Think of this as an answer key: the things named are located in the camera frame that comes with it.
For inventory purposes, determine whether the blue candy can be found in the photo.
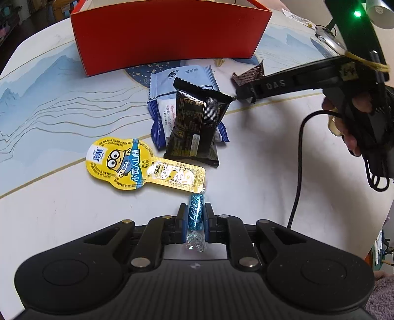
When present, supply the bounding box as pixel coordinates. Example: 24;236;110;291
186;193;206;253

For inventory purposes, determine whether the dark brown triangular packet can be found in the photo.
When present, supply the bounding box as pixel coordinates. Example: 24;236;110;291
231;61;265;103

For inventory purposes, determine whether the black snack packet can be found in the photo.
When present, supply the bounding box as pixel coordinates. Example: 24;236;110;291
164;77;234;167

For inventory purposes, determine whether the person right hand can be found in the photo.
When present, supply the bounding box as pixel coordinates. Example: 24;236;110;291
335;93;372;157

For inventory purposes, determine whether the silver metal object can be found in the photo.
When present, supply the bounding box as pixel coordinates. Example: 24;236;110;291
311;25;346;58

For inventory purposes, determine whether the yellow minion candy card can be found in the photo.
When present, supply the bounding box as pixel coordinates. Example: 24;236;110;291
85;137;206;193

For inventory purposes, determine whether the white blue snack packet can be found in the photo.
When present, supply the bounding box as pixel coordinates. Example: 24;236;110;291
148;98;229;150

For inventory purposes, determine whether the red cardboard box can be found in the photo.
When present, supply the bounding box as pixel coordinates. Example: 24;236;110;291
71;1;272;76

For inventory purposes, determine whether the black cable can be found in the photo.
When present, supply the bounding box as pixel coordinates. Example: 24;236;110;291
286;110;390;230

